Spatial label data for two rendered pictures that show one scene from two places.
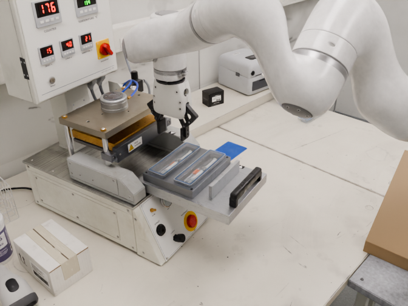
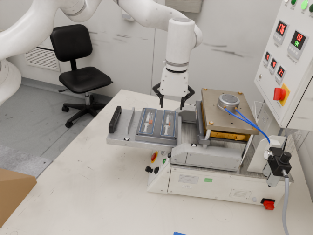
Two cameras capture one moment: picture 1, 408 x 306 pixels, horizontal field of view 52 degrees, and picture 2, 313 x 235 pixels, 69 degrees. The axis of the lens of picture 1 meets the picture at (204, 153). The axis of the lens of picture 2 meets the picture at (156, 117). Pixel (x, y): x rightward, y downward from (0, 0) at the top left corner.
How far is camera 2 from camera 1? 1.69 m
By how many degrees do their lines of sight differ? 108
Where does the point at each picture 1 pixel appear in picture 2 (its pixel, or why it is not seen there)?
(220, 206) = (125, 111)
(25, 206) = not seen: hidden behind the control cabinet
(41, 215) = not seen: hidden behind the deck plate
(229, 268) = (121, 148)
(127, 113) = (210, 102)
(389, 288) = (29, 162)
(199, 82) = not seen: outside the picture
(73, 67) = (268, 82)
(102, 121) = (215, 94)
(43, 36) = (272, 45)
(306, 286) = (78, 150)
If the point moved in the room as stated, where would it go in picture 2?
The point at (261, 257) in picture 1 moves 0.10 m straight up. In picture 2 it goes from (105, 159) to (103, 143)
